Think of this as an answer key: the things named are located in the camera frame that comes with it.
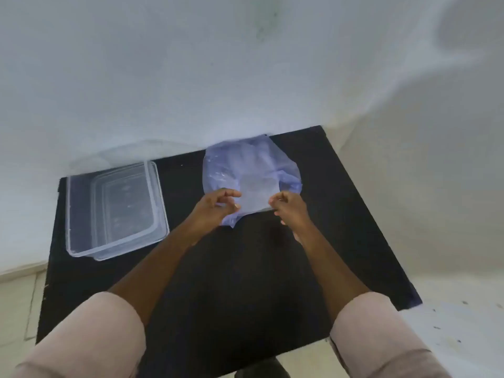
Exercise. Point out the blue table corner guard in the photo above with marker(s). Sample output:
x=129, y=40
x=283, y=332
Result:
x=414, y=298

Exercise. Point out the clear plastic lid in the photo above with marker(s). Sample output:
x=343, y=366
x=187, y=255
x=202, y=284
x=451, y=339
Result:
x=130, y=151

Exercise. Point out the person's left hand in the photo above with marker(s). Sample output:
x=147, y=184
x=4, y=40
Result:
x=210, y=214

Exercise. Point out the blue plastic bag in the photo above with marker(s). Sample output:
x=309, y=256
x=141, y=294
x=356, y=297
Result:
x=244, y=165

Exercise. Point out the person's right forearm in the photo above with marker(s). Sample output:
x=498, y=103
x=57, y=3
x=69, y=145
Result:
x=330, y=271

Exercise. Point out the person's left forearm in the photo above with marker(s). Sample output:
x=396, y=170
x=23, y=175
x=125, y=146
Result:
x=157, y=271

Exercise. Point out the clear plastic container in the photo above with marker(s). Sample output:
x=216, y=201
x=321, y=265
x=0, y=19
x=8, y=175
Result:
x=118, y=208

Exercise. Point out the person's right hand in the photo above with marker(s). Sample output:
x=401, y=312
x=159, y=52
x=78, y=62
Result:
x=293, y=212

